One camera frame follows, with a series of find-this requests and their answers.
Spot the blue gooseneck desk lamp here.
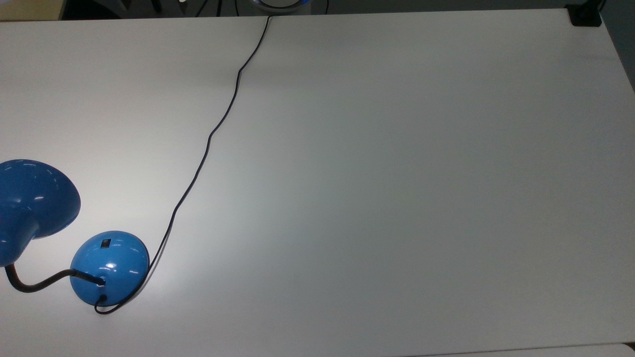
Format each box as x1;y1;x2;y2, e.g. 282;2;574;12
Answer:
0;159;150;306

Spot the black corner table clamp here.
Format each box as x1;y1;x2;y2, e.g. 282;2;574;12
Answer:
567;3;603;27

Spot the tan board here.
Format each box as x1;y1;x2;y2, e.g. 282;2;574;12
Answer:
0;0;65;21

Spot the black lamp power cable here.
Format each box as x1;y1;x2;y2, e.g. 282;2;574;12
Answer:
94;15;272;315

